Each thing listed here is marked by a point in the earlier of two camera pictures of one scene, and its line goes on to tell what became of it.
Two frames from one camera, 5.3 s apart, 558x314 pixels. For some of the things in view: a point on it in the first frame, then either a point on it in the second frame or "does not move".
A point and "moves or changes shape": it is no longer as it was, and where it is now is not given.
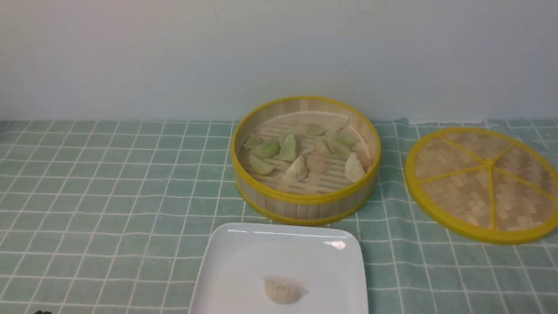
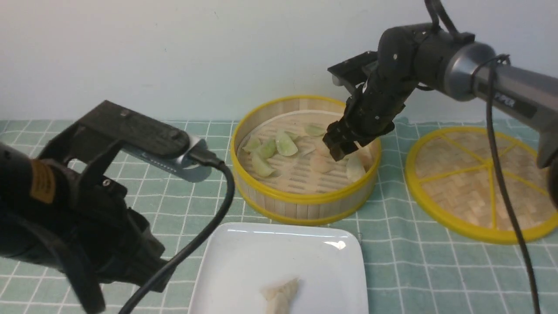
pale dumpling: x=283 y=290 moves or changes shape
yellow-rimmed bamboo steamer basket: x=305 y=161 does not move
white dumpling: x=354 y=170 does not move
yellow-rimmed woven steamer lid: x=484 y=185 does not move
